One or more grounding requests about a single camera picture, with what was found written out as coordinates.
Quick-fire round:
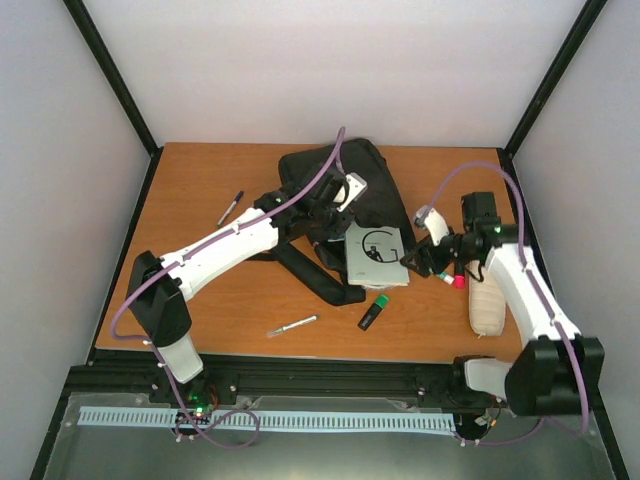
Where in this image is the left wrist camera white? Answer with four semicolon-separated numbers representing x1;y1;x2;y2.
338;173;368;212

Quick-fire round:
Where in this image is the black frame post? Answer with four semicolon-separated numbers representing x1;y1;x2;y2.
62;0;162;156
504;0;608;159

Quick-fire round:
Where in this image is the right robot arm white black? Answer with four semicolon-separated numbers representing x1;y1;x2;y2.
401;192;604;417

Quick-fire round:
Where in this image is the right black frame post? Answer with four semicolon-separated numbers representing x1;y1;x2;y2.
504;0;608;159

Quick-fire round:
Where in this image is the purple cable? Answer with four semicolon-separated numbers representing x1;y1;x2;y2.
109;125;347;449
422;159;591;447

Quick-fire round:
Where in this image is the left black frame post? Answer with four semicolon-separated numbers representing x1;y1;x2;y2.
62;0;162;156

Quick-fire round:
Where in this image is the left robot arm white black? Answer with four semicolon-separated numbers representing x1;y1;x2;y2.
117;169;367;403

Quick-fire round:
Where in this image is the pink black highlighter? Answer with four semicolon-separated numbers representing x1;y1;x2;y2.
453;263;466;289

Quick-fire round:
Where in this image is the light blue cable duct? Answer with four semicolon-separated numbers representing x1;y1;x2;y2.
77;406;456;435

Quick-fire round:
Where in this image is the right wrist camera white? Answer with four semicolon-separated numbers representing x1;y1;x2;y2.
413;205;449;246

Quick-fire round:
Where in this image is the black aluminium rail base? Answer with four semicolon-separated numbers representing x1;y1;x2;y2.
64;352;601;416

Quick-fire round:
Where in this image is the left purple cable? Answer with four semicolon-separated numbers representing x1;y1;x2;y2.
109;125;347;449

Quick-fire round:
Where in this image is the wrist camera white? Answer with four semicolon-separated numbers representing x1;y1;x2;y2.
413;205;449;246
338;173;368;212

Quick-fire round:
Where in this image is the black student backpack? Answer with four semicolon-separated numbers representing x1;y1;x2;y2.
249;138;416;306

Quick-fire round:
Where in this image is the beige pencil case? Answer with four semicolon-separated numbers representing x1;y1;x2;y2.
469;274;506;337

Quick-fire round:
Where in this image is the grey book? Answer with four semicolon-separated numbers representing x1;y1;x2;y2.
345;222;410;290

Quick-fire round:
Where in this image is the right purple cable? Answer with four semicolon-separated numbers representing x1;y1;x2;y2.
422;159;591;447

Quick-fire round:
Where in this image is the green black highlighter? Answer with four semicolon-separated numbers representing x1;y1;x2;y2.
357;294;389;331

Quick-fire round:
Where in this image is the white green glue stick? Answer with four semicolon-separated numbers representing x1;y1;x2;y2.
437;272;455;285

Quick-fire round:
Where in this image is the silver pen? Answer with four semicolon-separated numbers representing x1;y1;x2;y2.
267;315;319;338

